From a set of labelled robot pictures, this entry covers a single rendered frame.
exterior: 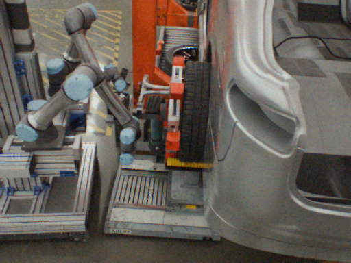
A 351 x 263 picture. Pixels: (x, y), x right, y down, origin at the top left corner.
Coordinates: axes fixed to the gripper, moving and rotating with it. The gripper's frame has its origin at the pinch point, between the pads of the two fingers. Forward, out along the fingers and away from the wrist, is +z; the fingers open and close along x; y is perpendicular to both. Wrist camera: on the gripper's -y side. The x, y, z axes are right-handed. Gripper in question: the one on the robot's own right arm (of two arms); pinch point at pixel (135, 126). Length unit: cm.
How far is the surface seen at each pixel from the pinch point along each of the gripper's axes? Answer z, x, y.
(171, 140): -18.5, -23.0, 5.3
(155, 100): -0.7, -12.0, 20.3
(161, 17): 255, 2, -20
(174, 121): -9.8, -24.1, 12.7
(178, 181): 15, -30, -61
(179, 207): -5, -33, -66
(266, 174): -84, -58, 46
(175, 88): -3.6, -23.5, 31.3
